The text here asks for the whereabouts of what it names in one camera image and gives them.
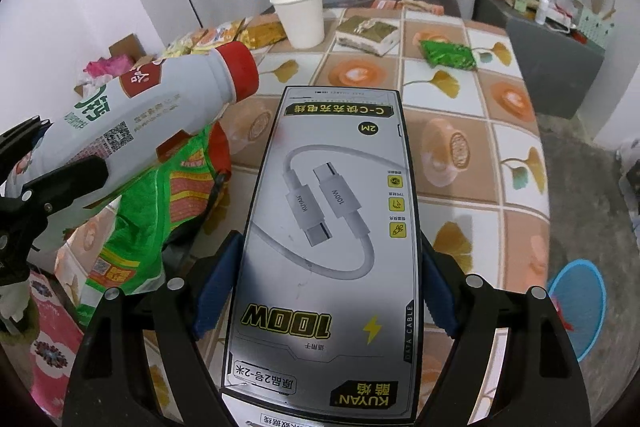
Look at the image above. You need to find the orange snack box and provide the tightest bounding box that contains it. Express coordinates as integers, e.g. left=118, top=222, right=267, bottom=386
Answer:
left=372, top=0, right=446, bottom=16

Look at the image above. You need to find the white bottle with red cap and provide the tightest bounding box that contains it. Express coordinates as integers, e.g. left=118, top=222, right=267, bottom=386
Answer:
left=7, top=43, right=260, bottom=258

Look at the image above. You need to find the pink patterned floor mat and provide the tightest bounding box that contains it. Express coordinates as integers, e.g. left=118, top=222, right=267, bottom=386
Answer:
left=27, top=269, right=86, bottom=418

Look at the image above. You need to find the yellow cartoon snack packet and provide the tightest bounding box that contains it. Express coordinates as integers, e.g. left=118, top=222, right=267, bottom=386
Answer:
left=192, top=23, right=247, bottom=54

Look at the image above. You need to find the grey carpet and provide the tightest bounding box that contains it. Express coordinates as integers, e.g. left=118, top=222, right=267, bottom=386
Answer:
left=537, top=114, right=640, bottom=288

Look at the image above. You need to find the white paper cup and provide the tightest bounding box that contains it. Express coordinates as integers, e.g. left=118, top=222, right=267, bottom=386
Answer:
left=269, top=0, right=326, bottom=50

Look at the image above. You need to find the grey cabinet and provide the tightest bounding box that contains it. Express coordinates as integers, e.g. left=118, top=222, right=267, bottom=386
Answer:
left=472, top=0, right=608, bottom=118

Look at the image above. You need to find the golden corn snack packet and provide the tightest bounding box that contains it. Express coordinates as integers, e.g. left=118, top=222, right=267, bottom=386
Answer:
left=240, top=19, right=288, bottom=51

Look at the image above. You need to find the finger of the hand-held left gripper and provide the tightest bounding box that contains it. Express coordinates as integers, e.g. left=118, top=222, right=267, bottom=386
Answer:
left=0, top=158, right=110, bottom=219
left=0, top=114, right=51, bottom=182

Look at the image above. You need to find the grey cable packaging box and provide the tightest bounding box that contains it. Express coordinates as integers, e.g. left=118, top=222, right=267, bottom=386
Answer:
left=218, top=86, right=428, bottom=426

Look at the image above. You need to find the pink crumpled plastic bag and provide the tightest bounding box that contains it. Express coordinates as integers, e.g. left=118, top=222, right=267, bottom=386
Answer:
left=85, top=56, right=133, bottom=78

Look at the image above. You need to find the blue round basket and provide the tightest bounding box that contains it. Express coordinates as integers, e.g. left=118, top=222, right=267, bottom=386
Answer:
left=546, top=258, right=608, bottom=363

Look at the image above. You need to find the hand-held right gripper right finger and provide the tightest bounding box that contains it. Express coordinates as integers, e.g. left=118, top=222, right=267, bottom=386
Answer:
left=415, top=232, right=593, bottom=427

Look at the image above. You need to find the brown cardboard box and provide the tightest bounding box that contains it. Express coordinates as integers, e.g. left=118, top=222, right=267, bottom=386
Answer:
left=75, top=33, right=163, bottom=108

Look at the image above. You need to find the green printed bag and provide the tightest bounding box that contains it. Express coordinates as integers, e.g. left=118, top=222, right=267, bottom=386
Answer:
left=75, top=122, right=233, bottom=328

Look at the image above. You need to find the gold and white pastry box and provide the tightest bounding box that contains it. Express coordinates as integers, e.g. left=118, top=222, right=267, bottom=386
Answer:
left=335, top=17, right=402, bottom=58

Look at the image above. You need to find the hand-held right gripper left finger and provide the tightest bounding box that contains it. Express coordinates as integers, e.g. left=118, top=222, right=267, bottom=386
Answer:
left=61, top=231, right=245, bottom=427

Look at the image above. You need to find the pale yellow snack packet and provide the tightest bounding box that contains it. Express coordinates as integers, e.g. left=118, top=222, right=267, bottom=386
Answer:
left=162, top=34, right=201, bottom=58

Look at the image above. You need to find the green foil packet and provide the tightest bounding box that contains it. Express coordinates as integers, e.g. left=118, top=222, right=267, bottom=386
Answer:
left=419, top=39, right=478, bottom=71

